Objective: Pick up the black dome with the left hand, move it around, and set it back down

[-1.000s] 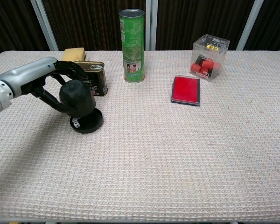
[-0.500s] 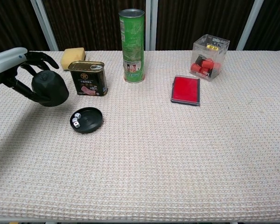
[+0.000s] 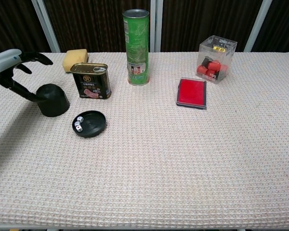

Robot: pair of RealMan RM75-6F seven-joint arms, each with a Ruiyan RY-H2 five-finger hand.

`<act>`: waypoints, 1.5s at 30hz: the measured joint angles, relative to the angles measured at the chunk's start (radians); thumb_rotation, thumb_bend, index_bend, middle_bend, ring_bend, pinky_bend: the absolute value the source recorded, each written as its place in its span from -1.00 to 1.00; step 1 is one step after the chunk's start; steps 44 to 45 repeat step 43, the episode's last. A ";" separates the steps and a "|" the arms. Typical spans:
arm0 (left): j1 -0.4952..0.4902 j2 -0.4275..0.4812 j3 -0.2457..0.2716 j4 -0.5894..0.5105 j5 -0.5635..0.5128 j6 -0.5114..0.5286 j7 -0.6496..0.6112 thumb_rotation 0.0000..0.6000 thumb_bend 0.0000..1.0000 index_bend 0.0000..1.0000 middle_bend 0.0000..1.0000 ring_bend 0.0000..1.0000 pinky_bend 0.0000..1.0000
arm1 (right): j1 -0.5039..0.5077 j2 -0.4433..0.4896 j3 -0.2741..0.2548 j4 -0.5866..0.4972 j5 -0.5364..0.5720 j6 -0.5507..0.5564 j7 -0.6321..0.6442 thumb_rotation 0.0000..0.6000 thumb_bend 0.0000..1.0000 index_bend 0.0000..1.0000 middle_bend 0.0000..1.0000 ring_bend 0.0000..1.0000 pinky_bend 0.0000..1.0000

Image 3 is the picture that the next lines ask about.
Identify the yellow sponge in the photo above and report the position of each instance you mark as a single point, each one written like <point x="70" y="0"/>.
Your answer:
<point x="74" y="57"/>

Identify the aluminium partition post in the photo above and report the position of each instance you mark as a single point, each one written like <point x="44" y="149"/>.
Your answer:
<point x="47" y="26"/>
<point x="257" y="26"/>
<point x="156" y="24"/>

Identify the dark luncheon meat can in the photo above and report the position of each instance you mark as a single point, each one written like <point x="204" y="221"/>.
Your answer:
<point x="91" y="81"/>

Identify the black round tray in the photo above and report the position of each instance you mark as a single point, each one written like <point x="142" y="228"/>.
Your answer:
<point x="94" y="125"/>

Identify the black dice cup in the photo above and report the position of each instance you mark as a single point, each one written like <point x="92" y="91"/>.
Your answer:
<point x="55" y="103"/>

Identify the red playing card case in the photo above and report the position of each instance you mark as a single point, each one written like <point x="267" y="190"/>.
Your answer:
<point x="192" y="92"/>

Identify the beige waffle tablecloth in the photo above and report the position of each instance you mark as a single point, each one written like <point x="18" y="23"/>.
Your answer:
<point x="159" y="156"/>

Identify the white die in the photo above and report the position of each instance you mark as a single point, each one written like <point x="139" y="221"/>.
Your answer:
<point x="77" y="124"/>
<point x="80" y="119"/>
<point x="79" y="129"/>

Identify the clear box with red pieces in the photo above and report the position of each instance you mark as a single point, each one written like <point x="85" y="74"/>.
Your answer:
<point x="216" y="62"/>

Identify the green chips tube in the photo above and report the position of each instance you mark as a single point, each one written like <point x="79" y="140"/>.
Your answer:
<point x="136" y="48"/>

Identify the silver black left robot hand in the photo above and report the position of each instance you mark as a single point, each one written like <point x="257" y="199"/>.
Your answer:
<point x="4" y="61"/>

